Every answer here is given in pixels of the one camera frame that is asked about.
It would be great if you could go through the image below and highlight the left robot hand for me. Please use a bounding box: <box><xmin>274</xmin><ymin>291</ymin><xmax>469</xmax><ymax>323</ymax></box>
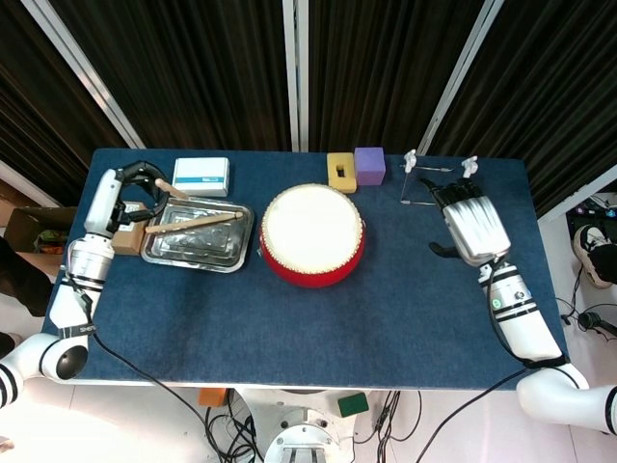
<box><xmin>84</xmin><ymin>161</ymin><xmax>171</xmax><ymax>238</ymax></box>

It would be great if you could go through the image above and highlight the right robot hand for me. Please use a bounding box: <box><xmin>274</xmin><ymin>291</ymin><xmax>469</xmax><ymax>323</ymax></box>
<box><xmin>417</xmin><ymin>177</ymin><xmax>512</xmax><ymax>266</ymax></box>

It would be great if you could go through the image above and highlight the plain wooden drumstick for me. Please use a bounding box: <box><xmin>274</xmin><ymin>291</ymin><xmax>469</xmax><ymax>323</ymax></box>
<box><xmin>154</xmin><ymin>178</ymin><xmax>190</xmax><ymax>199</ymax></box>

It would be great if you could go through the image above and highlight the wooden drumstick with black band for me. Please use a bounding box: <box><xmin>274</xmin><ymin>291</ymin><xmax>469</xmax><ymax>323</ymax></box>
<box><xmin>145</xmin><ymin>210</ymin><xmax>246</xmax><ymax>235</ymax></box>

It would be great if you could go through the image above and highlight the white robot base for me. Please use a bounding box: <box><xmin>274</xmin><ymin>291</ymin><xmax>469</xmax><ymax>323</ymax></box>
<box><xmin>230</xmin><ymin>388</ymin><xmax>382</xmax><ymax>463</ymax></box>

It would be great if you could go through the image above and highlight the red drum with white skin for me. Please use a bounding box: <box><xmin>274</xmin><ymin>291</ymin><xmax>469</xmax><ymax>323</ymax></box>
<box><xmin>259</xmin><ymin>182</ymin><xmax>367</xmax><ymax>289</ymax></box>

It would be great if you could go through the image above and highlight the small brown cardboard box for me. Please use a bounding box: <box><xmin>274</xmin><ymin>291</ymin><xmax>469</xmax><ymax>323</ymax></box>
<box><xmin>111</xmin><ymin>200</ymin><xmax>150</xmax><ymax>256</ymax></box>

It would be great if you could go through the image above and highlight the open cardboard box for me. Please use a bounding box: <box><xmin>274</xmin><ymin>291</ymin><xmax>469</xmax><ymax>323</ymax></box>
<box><xmin>4</xmin><ymin>205</ymin><xmax>78</xmax><ymax>255</ymax></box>

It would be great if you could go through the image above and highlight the white box with blue stripe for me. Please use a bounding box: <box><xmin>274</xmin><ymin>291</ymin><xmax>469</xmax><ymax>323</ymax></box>
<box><xmin>172</xmin><ymin>156</ymin><xmax>230</xmax><ymax>198</ymax></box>

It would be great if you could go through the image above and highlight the shiny metal tray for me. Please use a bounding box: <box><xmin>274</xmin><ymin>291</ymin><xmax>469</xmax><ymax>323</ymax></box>
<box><xmin>140</xmin><ymin>195</ymin><xmax>255</xmax><ymax>274</ymax></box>

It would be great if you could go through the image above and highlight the white and black sneaker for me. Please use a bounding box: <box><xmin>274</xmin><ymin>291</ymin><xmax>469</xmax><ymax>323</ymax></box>
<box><xmin>567</xmin><ymin>224</ymin><xmax>617</xmax><ymax>289</ymax></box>

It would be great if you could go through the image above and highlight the purple foam cube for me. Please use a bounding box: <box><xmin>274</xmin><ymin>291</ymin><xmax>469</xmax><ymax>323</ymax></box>
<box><xmin>354</xmin><ymin>146</ymin><xmax>388</xmax><ymax>187</ymax></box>

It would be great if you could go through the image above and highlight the yellow sponge block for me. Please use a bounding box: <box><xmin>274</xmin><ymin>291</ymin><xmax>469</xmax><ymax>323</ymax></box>
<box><xmin>326</xmin><ymin>151</ymin><xmax>359</xmax><ymax>195</ymax></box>

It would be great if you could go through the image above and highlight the black headset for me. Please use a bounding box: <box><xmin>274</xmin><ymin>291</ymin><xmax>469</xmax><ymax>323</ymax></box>
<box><xmin>577</xmin><ymin>312</ymin><xmax>617</xmax><ymax>339</ymax></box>

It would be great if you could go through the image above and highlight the black pleated curtain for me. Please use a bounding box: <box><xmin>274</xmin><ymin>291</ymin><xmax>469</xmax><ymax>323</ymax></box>
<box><xmin>0</xmin><ymin>0</ymin><xmax>617</xmax><ymax>218</ymax></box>

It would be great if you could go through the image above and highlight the blue table cloth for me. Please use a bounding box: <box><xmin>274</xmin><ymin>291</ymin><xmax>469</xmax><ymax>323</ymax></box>
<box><xmin>40</xmin><ymin>147</ymin><xmax>570</xmax><ymax>392</ymax></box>

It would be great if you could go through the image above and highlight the green block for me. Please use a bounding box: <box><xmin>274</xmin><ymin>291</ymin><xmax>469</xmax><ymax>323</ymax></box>
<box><xmin>336</xmin><ymin>392</ymin><xmax>370</xmax><ymax>419</ymax></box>

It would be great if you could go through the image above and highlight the orange block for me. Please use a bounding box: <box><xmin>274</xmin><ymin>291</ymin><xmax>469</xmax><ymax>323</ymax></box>
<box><xmin>198</xmin><ymin>387</ymin><xmax>228</xmax><ymax>407</ymax></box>

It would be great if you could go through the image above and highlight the wire stand with white clips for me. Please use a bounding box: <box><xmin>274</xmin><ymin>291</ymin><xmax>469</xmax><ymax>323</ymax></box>
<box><xmin>399</xmin><ymin>149</ymin><xmax>480</xmax><ymax>207</ymax></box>

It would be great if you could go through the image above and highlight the aluminium partition post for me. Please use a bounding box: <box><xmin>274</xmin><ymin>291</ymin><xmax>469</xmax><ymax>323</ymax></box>
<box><xmin>416</xmin><ymin>0</ymin><xmax>505</xmax><ymax>155</ymax></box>
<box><xmin>282</xmin><ymin>0</ymin><xmax>309</xmax><ymax>153</ymax></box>
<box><xmin>21</xmin><ymin>0</ymin><xmax>146</xmax><ymax>150</ymax></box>

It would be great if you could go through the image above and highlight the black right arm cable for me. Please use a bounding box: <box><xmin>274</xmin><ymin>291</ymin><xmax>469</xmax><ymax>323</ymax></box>
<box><xmin>416</xmin><ymin>368</ymin><xmax>531</xmax><ymax>462</ymax></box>

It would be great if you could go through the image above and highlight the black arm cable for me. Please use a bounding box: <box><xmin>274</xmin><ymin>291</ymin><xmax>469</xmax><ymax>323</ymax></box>
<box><xmin>89</xmin><ymin>330</ymin><xmax>213</xmax><ymax>435</ymax></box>
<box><xmin>416</xmin><ymin>368</ymin><xmax>531</xmax><ymax>462</ymax></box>

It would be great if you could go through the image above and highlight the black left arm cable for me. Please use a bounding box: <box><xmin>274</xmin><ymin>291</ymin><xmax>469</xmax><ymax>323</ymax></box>
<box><xmin>89</xmin><ymin>330</ymin><xmax>213</xmax><ymax>435</ymax></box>

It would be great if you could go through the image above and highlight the black cable bundle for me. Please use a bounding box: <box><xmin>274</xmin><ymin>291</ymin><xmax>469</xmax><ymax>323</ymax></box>
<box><xmin>373</xmin><ymin>390</ymin><xmax>420</xmax><ymax>463</ymax></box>
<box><xmin>204</xmin><ymin>390</ymin><xmax>264</xmax><ymax>463</ymax></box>

